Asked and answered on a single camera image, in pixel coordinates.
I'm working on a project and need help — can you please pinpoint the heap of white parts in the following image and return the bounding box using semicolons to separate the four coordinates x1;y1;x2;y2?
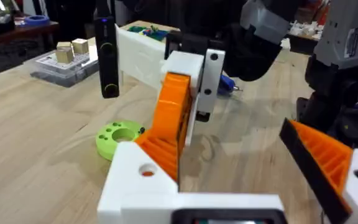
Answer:
287;20;326;41

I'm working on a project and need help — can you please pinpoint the white block left gripper left finger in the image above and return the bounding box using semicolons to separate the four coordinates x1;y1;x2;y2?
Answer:
97;141;180;224

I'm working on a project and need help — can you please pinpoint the clear box with wooden blocks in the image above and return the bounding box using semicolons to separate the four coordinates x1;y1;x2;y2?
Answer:
23;37;99;88

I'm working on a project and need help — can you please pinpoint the green board with toy blocks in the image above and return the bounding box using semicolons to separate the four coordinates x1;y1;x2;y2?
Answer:
127;24;171;43

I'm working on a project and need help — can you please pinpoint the brown side table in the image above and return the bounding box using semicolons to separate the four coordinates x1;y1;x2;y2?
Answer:
0;21;60;50

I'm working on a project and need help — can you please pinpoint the white orange left gripper right finger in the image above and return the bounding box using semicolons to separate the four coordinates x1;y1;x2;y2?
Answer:
279;117;358;224

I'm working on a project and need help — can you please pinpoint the blue electric screwdriver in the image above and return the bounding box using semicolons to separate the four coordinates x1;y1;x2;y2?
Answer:
218;74;244;97

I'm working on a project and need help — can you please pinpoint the blue tape roll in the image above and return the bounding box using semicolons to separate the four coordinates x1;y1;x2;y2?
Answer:
23;14;51;27

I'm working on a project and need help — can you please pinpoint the green disc with holes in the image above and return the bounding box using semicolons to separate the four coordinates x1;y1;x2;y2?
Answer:
95;119;145;161

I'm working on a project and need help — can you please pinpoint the orange ribbed wedge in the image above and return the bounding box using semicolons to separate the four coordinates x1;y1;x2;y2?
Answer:
134;129;180;183

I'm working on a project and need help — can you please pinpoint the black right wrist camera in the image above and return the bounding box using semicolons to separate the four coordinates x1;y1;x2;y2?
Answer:
93;0;120;100

